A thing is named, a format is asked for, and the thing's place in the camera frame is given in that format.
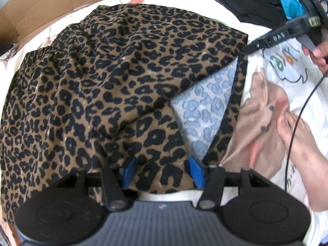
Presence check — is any leopard print garment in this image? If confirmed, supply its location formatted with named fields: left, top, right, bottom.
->
left=1, top=4, right=248, bottom=223

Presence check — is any floral folded cloth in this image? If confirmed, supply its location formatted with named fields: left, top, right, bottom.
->
left=0, top=43, right=17, bottom=62

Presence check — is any cream bear print bedsheet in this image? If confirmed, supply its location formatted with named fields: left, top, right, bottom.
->
left=0, top=0, right=328, bottom=246

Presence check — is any person's right hand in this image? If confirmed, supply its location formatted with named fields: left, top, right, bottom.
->
left=302, top=41, right=328, bottom=74

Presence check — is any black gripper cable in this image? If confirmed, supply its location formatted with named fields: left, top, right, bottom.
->
left=284, top=73, right=328, bottom=193

